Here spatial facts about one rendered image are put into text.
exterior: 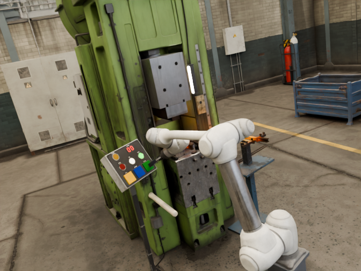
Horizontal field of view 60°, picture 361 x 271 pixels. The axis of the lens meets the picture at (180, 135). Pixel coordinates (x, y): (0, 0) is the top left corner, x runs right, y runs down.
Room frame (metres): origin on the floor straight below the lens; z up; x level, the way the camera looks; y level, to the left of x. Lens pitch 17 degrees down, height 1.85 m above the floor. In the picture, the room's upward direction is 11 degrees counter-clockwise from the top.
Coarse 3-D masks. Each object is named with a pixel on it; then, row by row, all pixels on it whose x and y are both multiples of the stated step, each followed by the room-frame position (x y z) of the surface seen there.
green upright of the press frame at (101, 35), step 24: (96, 0) 2.49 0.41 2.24; (120, 0) 2.55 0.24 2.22; (96, 24) 2.68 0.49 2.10; (120, 24) 2.53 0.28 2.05; (96, 48) 2.79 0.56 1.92; (120, 48) 2.51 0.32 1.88; (120, 72) 2.49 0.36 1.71; (120, 96) 2.47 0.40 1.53; (144, 96) 2.56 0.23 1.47; (120, 120) 2.76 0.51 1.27; (120, 144) 2.72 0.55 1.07; (144, 144) 2.51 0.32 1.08; (144, 192) 2.47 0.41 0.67; (168, 192) 2.57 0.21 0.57; (144, 216) 2.63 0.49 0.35; (168, 216) 2.54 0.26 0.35; (168, 240) 2.52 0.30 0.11
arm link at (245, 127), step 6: (234, 120) 1.54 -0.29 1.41; (240, 120) 1.53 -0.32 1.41; (246, 120) 1.51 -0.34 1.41; (240, 126) 1.50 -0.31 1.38; (246, 126) 1.49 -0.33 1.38; (252, 126) 1.51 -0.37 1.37; (240, 132) 1.48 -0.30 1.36; (246, 132) 1.48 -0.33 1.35; (252, 132) 1.50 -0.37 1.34; (240, 138) 1.48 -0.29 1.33
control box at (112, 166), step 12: (132, 144) 2.25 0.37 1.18; (108, 156) 2.06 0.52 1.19; (120, 156) 2.12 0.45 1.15; (132, 156) 2.17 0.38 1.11; (144, 156) 2.23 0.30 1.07; (108, 168) 2.05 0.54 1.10; (120, 168) 2.05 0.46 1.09; (132, 168) 2.10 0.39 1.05; (144, 168) 2.16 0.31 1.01; (156, 168) 2.23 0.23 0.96; (120, 180) 1.99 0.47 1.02
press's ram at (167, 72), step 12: (144, 60) 2.54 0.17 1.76; (156, 60) 2.48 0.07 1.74; (168, 60) 2.53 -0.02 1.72; (180, 60) 2.58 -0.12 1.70; (144, 72) 2.59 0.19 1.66; (156, 72) 2.47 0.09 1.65; (168, 72) 2.52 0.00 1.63; (180, 72) 2.57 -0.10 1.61; (156, 84) 2.46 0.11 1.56; (168, 84) 2.51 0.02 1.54; (180, 84) 2.56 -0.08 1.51; (156, 96) 2.47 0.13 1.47; (168, 96) 2.50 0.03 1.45; (180, 96) 2.55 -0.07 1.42; (156, 108) 2.51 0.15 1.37
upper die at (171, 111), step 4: (176, 104) 2.52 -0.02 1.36; (180, 104) 2.54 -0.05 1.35; (184, 104) 2.56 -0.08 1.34; (152, 108) 2.72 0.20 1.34; (164, 108) 2.49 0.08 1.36; (168, 108) 2.49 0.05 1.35; (172, 108) 2.51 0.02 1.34; (176, 108) 2.52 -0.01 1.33; (180, 108) 2.54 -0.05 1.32; (184, 108) 2.56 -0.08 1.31; (156, 112) 2.65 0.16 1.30; (160, 112) 2.58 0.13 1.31; (164, 112) 2.51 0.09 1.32; (168, 112) 2.49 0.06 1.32; (172, 112) 2.50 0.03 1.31; (176, 112) 2.52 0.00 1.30; (180, 112) 2.54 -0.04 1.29; (184, 112) 2.55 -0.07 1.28; (160, 116) 2.60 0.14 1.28; (164, 116) 2.52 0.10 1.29; (168, 116) 2.48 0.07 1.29; (172, 116) 2.50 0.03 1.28
